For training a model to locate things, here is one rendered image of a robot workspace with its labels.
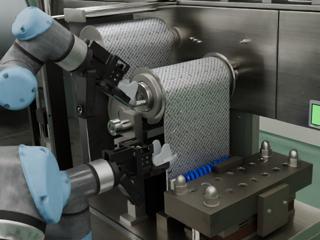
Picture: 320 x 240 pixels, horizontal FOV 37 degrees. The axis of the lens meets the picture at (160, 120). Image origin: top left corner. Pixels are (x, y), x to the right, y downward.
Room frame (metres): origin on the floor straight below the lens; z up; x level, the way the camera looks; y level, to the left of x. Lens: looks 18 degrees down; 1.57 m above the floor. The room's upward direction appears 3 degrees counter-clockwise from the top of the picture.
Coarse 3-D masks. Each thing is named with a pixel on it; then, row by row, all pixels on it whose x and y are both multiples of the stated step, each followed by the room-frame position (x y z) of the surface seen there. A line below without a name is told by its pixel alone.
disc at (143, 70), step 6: (138, 72) 1.20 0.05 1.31; (144, 72) 1.18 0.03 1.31; (150, 72) 1.16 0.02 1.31; (132, 78) 1.22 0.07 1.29; (156, 78) 1.14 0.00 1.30; (156, 84) 1.15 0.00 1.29; (162, 90) 1.13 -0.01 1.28; (162, 96) 1.13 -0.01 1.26; (162, 102) 1.13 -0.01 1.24; (162, 108) 1.13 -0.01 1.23; (162, 114) 1.13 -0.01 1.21; (144, 120) 1.19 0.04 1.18; (150, 120) 1.17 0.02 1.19; (156, 120) 1.15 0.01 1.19
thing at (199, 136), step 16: (192, 112) 1.20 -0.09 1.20; (208, 112) 1.23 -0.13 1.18; (224, 112) 1.27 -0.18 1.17; (176, 128) 1.16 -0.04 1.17; (192, 128) 1.19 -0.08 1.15; (208, 128) 1.23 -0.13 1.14; (224, 128) 1.27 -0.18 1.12; (176, 144) 1.16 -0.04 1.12; (192, 144) 1.19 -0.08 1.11; (208, 144) 1.23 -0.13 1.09; (224, 144) 1.27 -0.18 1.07; (176, 160) 1.16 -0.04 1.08; (192, 160) 1.19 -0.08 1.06; (208, 160) 1.23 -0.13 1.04; (176, 176) 1.16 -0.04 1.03
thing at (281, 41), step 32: (64, 0) 2.13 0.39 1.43; (96, 0) 1.97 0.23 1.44; (192, 32) 1.52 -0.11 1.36; (224, 32) 1.41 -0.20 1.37; (256, 32) 1.32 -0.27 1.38; (288, 32) 1.24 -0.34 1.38; (256, 64) 1.32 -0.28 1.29; (288, 64) 1.24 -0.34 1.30; (256, 96) 1.32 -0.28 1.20; (288, 96) 1.23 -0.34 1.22
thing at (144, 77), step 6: (228, 72) 1.30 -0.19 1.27; (138, 78) 1.19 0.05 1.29; (144, 78) 1.17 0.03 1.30; (150, 78) 1.16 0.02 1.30; (150, 84) 1.15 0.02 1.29; (156, 90) 1.14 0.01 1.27; (156, 96) 1.13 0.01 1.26; (156, 102) 1.14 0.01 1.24; (156, 108) 1.14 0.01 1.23; (144, 114) 1.18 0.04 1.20; (150, 114) 1.15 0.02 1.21; (156, 114) 1.15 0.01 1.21
